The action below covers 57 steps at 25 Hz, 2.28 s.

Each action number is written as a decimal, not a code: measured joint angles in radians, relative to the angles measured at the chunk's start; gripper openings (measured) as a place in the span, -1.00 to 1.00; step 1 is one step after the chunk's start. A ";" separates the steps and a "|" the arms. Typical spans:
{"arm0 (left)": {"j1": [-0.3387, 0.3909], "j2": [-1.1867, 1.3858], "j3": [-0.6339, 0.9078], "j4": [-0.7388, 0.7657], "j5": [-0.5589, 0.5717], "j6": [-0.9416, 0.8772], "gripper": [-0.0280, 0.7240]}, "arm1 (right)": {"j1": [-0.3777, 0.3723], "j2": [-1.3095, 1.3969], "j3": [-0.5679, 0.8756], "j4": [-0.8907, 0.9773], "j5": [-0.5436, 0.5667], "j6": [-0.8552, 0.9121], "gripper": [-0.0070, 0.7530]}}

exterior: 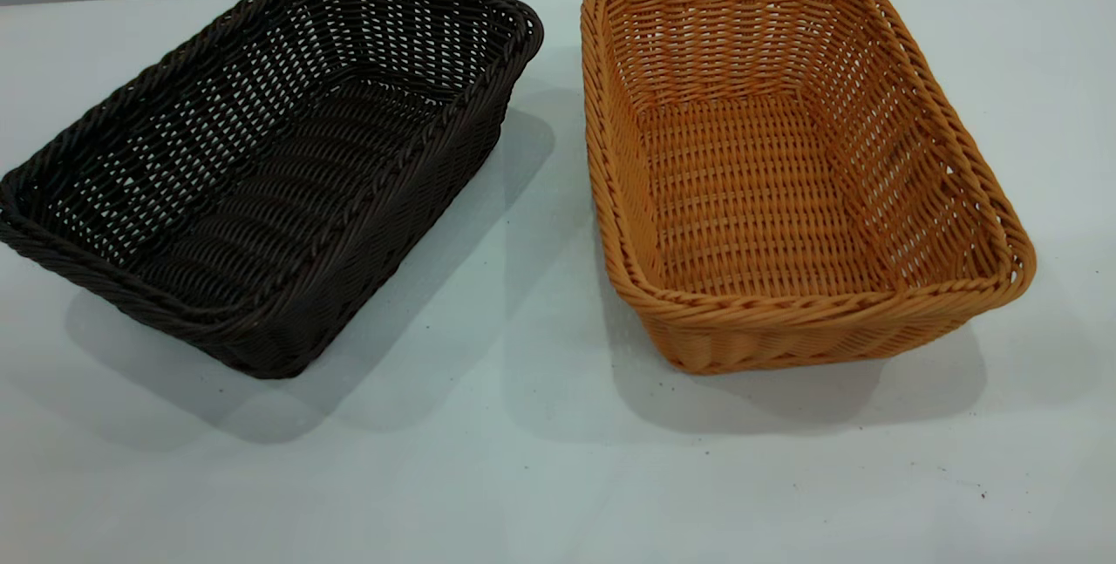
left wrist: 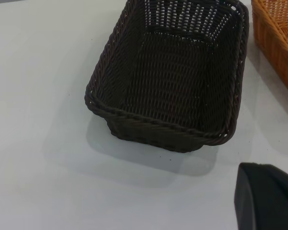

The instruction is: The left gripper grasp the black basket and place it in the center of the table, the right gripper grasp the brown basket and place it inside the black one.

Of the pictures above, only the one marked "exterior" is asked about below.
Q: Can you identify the orange woven basket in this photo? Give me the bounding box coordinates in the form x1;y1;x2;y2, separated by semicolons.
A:
580;0;1038;376

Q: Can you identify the black woven basket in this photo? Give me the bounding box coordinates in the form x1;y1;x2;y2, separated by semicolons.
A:
0;0;546;380

